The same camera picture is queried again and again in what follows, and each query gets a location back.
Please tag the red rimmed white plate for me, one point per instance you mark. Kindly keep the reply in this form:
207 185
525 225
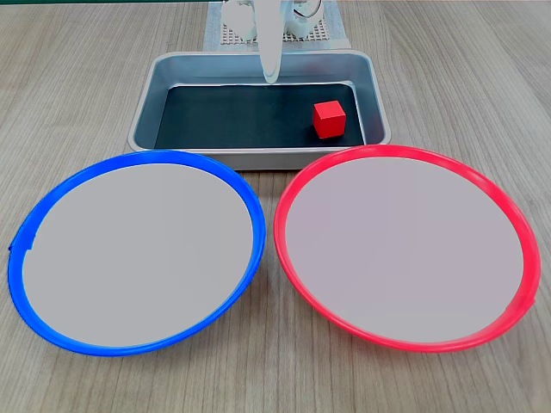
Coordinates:
404 249

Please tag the red cube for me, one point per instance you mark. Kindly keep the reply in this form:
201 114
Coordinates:
329 120

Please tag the steel tray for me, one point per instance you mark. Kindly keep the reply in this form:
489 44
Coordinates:
144 125

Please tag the black tray mat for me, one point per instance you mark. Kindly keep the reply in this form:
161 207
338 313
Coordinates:
241 116

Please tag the blue rimmed white plate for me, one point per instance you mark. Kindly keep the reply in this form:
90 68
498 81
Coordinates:
138 254

